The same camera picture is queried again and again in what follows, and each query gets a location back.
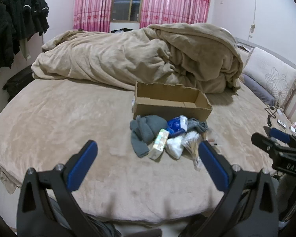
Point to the black jacket with white stripes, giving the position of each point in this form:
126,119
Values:
38,9

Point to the window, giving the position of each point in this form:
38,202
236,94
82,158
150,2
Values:
127,7

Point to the pink floral curtain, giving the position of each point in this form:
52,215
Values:
93,5
175,2

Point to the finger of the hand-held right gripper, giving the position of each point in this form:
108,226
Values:
278,134
261,139

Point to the black suitcase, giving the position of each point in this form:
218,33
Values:
17,81

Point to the brown cardboard box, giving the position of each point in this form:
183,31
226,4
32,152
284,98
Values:
162,111

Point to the green and white tissue pack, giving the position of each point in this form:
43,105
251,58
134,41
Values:
159,143

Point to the floral cream pillow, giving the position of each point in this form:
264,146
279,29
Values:
273,76

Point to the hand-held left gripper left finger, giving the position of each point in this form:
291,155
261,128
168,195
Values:
82,165

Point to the grey dotted sock pair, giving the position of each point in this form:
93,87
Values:
198,126

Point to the cotton swab bag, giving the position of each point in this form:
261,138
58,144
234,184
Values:
191,148

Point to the white sock pair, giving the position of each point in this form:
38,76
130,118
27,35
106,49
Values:
184,123

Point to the blue packet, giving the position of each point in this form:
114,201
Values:
174,126

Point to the white cotton pad bag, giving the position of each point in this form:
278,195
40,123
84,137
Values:
174,147

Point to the grey pillow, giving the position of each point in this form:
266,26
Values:
259,88

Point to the plain grey sock bundle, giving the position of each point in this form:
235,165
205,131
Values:
148,128

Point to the beige fleece duvet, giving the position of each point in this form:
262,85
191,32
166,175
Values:
113,54

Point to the olive garment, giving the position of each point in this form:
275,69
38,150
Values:
24,48

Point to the black cloth on bed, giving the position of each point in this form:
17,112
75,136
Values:
120,30

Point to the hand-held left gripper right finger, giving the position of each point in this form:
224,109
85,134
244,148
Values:
213,164

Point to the black fleece coat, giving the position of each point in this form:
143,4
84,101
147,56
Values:
5,29

